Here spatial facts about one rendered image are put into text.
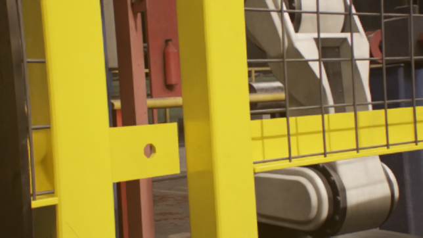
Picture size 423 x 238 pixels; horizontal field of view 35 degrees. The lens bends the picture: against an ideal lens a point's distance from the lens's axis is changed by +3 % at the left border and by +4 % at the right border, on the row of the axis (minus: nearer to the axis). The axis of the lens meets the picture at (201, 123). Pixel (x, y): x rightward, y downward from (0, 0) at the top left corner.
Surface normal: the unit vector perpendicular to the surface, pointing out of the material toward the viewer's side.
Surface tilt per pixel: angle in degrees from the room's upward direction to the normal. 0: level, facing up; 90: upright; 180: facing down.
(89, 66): 90
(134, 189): 90
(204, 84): 90
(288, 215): 90
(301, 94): 110
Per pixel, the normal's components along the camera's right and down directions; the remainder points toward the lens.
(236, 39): 0.62, -0.02
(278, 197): -0.84, 0.07
